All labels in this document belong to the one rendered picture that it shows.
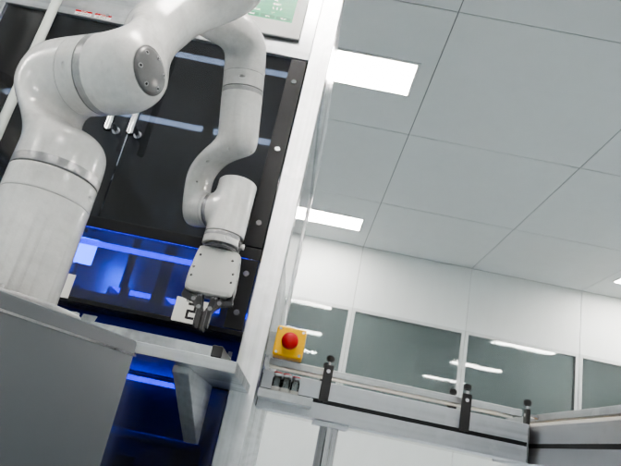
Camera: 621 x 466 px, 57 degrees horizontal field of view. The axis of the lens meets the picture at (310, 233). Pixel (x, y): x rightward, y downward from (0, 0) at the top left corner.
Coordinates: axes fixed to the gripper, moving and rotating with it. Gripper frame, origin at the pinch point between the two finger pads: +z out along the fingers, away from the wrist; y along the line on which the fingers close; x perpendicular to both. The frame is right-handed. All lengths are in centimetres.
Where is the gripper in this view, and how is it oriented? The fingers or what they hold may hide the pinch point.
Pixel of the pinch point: (201, 321)
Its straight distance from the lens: 118.7
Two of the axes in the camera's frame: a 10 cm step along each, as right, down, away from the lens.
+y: -9.8, -2.0, 0.3
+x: 0.4, -3.4, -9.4
